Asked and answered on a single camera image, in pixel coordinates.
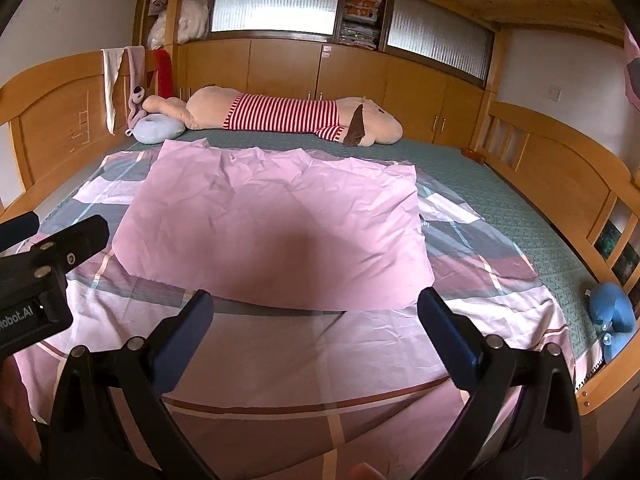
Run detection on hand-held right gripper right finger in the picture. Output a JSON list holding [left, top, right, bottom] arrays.
[[410, 287, 583, 480]]

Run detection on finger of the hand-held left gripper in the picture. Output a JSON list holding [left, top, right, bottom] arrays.
[[20, 215, 111, 281], [0, 211, 40, 247]]

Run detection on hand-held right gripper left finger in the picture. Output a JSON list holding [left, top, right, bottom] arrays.
[[47, 289, 216, 480]]

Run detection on pink garment with black stripes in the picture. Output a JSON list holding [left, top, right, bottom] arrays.
[[112, 139, 435, 312]]

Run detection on person's left forearm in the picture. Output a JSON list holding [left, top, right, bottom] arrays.
[[0, 355, 43, 466]]

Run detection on pink and grey plaid blanket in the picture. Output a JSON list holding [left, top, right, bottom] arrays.
[[12, 147, 576, 480]]

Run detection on wooden headboard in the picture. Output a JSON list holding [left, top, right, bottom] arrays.
[[0, 49, 176, 226]]

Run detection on light blue neck pillow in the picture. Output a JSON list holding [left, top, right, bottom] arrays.
[[125, 112, 185, 144]]

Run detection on white hanging cloth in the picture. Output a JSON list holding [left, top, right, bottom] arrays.
[[101, 47, 126, 135]]

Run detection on green bed mat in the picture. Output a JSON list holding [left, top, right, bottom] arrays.
[[37, 127, 608, 361]]

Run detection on blue plush toy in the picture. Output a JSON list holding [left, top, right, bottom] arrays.
[[589, 282, 638, 363]]

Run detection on pink hanging garment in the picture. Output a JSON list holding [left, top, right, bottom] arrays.
[[124, 46, 148, 133]]

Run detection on red hanging cloth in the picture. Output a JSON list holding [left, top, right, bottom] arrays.
[[154, 50, 173, 98]]

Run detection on wooden footboard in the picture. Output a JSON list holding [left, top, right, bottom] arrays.
[[485, 100, 640, 428]]

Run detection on white bagged bedding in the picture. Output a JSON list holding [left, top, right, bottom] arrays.
[[147, 10, 173, 51], [177, 0, 210, 43]]

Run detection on plush dog in striped shirt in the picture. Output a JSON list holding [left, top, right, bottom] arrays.
[[142, 86, 404, 148]]

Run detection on frosted glass window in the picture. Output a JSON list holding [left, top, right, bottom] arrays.
[[386, 0, 493, 83], [210, 0, 341, 37]]

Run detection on stack of folded papers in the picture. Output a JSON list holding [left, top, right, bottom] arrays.
[[340, 22, 378, 50]]

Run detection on orange printed boxes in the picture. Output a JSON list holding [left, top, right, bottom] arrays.
[[345, 0, 386, 23]]

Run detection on wooden wall cabinets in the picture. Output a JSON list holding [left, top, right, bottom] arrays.
[[172, 37, 496, 148]]

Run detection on pink wall hanging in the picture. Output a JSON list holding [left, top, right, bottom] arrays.
[[622, 22, 640, 108]]

